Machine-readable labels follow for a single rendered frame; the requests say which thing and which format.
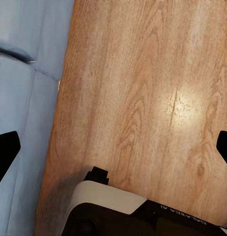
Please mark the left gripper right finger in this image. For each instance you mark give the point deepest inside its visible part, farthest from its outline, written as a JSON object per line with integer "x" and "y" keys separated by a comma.
{"x": 222, "y": 144}

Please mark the sofa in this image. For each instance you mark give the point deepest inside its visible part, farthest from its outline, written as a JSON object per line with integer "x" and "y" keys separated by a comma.
{"x": 33, "y": 40}

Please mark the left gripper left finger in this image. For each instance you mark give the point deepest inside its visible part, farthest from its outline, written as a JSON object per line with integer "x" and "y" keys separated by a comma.
{"x": 9, "y": 148}

